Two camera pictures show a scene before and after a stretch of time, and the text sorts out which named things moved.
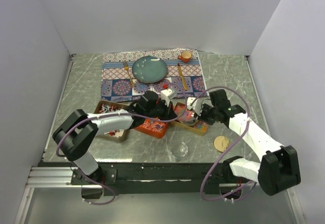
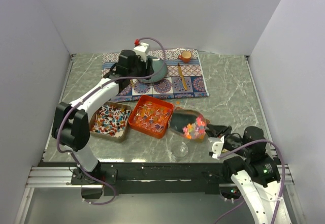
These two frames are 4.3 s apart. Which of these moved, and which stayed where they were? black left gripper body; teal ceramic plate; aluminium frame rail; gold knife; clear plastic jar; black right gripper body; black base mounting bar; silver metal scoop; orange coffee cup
Moved: black left gripper body; silver metal scoop; black right gripper body
Stayed: teal ceramic plate; aluminium frame rail; orange coffee cup; clear plastic jar; black base mounting bar; gold knife
